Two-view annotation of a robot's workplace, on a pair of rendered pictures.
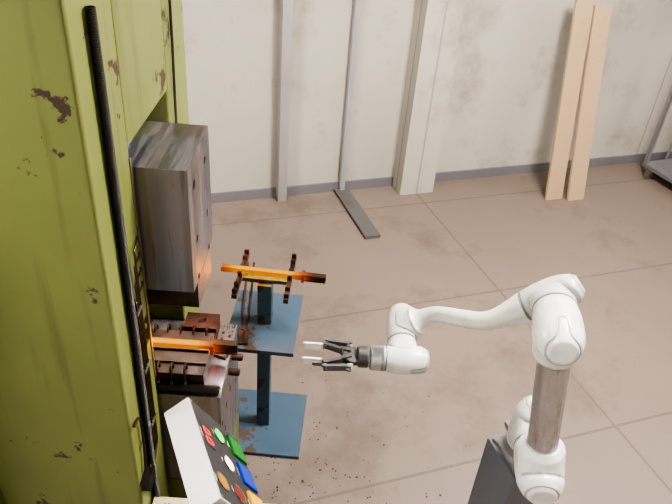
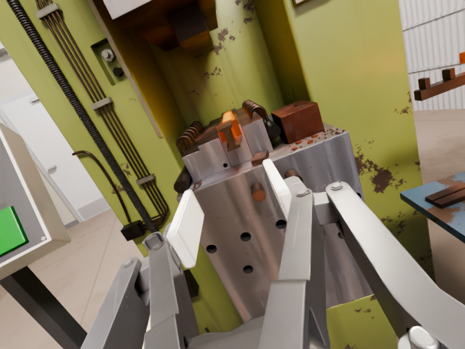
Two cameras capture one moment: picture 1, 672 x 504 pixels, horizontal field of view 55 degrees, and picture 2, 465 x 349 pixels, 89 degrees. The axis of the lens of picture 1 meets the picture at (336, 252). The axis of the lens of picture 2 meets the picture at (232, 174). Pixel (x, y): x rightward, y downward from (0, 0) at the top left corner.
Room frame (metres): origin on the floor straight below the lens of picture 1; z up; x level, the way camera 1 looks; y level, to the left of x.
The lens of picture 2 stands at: (1.70, -0.11, 1.08)
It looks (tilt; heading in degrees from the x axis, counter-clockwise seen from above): 19 degrees down; 98
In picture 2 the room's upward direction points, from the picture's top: 24 degrees counter-clockwise
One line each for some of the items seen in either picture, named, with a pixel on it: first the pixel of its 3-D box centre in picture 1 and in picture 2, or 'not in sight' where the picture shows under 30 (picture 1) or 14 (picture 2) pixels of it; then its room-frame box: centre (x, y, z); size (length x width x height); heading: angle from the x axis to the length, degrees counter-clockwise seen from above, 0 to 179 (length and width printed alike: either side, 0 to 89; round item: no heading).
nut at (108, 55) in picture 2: not in sight; (112, 63); (1.43, 0.56, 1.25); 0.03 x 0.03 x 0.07; 1
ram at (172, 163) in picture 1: (134, 196); not in sight; (1.67, 0.62, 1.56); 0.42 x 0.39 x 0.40; 91
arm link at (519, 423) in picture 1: (534, 424); not in sight; (1.64, -0.78, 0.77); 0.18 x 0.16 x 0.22; 174
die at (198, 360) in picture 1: (148, 355); (225, 133); (1.62, 0.62, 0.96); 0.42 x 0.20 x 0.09; 91
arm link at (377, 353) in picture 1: (376, 357); not in sight; (1.67, -0.17, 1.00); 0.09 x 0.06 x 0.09; 1
